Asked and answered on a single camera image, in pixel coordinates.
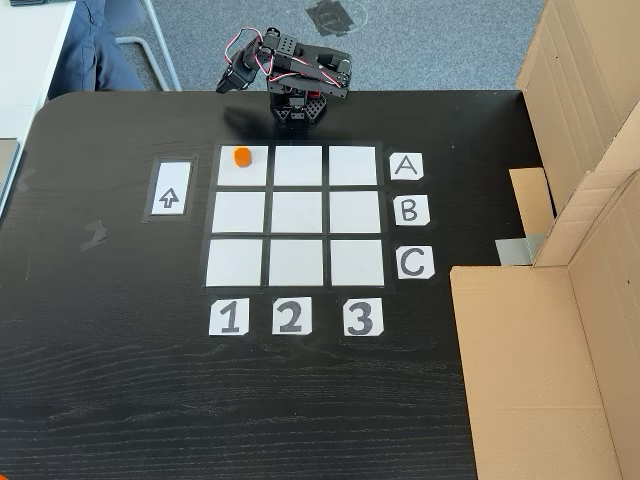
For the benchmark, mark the black tape floor mark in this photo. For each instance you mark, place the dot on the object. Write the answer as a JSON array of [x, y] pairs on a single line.
[[332, 17]]

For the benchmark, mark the paper sheet number 3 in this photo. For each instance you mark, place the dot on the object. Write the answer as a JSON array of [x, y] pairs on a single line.
[[363, 317]]

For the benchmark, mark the paper sheet number 1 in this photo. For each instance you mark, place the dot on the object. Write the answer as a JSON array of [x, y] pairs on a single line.
[[228, 316]]

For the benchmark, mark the white arrow paper sheet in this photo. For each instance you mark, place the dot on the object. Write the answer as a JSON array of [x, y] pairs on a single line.
[[170, 185]]

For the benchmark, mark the white nine-square grid sheet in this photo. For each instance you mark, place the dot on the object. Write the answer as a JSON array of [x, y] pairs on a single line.
[[296, 212]]

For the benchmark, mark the paper sheet number 2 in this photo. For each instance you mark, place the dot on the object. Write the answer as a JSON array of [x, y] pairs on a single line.
[[291, 315]]

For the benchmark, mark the person's leg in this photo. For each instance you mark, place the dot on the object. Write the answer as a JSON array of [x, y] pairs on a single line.
[[97, 55]]

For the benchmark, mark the clear tape scraps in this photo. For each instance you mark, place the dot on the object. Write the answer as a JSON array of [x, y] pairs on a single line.
[[94, 235]]

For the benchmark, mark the brown cardboard box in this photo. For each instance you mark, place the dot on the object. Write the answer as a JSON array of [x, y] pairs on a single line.
[[580, 75], [530, 375]]

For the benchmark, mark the paper sheet letter B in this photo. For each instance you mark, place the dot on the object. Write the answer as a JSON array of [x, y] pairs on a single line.
[[411, 210]]

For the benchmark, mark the grey duct tape strip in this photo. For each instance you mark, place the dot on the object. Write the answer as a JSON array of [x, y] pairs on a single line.
[[517, 250]]

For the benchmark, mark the white table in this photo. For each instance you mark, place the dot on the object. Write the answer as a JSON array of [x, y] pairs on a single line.
[[25, 60]]

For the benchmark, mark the paper sheet letter A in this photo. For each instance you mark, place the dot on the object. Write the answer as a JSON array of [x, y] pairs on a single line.
[[406, 166]]

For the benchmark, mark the paper sheet letter C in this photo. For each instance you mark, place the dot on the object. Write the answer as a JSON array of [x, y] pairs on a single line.
[[415, 262]]

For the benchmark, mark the orange round token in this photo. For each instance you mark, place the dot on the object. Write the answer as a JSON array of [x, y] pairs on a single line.
[[243, 157]]

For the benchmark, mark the white metal chair frame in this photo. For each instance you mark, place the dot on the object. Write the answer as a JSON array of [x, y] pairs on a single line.
[[155, 55]]

